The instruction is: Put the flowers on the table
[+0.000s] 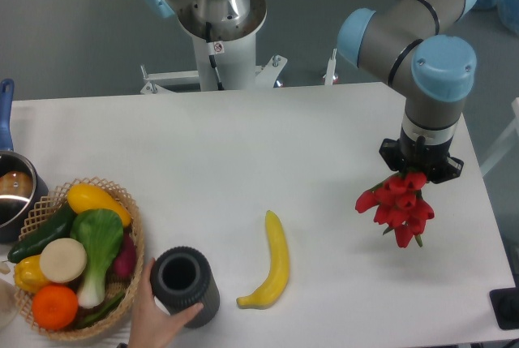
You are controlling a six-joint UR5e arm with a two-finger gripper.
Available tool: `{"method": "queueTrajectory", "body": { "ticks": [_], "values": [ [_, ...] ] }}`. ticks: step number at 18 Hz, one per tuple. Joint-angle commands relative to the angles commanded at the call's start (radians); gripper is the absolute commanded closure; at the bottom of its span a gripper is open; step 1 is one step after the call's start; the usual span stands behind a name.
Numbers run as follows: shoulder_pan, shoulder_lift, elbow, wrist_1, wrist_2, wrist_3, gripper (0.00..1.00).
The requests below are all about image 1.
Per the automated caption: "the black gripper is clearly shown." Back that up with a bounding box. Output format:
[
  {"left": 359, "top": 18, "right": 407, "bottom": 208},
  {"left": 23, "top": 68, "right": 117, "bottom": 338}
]
[{"left": 379, "top": 137, "right": 464, "bottom": 184}]

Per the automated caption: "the red tulip bouquet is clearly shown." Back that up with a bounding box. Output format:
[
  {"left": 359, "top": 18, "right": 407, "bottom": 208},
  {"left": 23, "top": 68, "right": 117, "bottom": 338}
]
[{"left": 354, "top": 169, "right": 435, "bottom": 248}]

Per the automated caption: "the dark grey ribbed vase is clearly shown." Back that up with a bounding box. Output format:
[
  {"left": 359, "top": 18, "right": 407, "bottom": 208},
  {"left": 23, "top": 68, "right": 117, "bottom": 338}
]
[{"left": 150, "top": 246, "right": 220, "bottom": 329}]

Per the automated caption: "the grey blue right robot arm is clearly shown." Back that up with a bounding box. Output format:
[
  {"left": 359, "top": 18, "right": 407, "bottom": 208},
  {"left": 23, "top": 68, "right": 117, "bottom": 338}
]
[{"left": 337, "top": 0, "right": 477, "bottom": 183}]

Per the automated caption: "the person's bare hand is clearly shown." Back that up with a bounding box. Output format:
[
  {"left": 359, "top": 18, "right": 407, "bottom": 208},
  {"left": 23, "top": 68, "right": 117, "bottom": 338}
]
[{"left": 127, "top": 258, "right": 204, "bottom": 348}]

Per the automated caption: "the black device at edge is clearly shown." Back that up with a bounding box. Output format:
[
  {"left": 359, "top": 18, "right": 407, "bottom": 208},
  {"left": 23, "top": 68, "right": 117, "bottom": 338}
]
[{"left": 489, "top": 287, "right": 518, "bottom": 330}]

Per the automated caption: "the yellow banana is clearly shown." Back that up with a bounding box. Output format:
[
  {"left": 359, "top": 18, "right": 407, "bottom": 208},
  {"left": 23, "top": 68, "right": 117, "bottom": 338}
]
[{"left": 236, "top": 210, "right": 290, "bottom": 310}]

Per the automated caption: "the purple sweet potato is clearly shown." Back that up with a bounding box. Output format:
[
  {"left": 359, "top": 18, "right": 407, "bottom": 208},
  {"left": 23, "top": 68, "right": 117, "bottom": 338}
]
[{"left": 113, "top": 233, "right": 137, "bottom": 279}]

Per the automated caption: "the green bok choy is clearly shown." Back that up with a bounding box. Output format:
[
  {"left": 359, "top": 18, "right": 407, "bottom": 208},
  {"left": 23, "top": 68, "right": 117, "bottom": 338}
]
[{"left": 71, "top": 208, "right": 123, "bottom": 309}]

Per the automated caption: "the yellow squash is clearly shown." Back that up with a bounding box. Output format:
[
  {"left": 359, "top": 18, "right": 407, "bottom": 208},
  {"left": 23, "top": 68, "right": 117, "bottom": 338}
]
[{"left": 66, "top": 183, "right": 131, "bottom": 228}]

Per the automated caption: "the green chili pepper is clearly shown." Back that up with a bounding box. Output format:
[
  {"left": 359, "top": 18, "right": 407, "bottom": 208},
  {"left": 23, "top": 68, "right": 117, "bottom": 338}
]
[{"left": 75, "top": 291, "right": 125, "bottom": 329}]

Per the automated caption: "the green cucumber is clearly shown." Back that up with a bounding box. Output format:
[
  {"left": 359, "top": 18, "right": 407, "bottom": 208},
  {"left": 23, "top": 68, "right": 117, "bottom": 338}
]
[{"left": 7, "top": 202, "right": 76, "bottom": 264}]

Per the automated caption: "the woven wicker basket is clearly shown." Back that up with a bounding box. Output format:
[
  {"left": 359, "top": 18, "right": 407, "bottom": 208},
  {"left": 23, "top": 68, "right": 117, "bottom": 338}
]
[{"left": 15, "top": 177, "right": 144, "bottom": 342}]

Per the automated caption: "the round beige bun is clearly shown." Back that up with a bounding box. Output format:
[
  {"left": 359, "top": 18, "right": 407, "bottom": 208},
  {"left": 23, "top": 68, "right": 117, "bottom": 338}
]
[{"left": 40, "top": 238, "right": 87, "bottom": 283}]

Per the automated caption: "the orange fruit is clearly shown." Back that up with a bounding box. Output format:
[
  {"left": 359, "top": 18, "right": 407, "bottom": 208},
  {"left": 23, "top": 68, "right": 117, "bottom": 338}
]
[{"left": 32, "top": 285, "right": 79, "bottom": 331}]

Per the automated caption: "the yellow bell pepper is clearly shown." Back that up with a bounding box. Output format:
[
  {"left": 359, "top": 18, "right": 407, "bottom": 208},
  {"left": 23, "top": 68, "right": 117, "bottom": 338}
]
[{"left": 14, "top": 255, "right": 51, "bottom": 294}]

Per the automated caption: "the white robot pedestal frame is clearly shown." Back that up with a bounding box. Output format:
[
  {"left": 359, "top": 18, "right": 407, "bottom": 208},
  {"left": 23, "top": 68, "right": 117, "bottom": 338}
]
[{"left": 139, "top": 27, "right": 340, "bottom": 96}]

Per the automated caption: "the blue handled saucepan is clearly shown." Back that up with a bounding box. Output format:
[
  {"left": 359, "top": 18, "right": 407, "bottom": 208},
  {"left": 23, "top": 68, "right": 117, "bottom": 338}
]
[{"left": 1, "top": 79, "right": 48, "bottom": 244}]

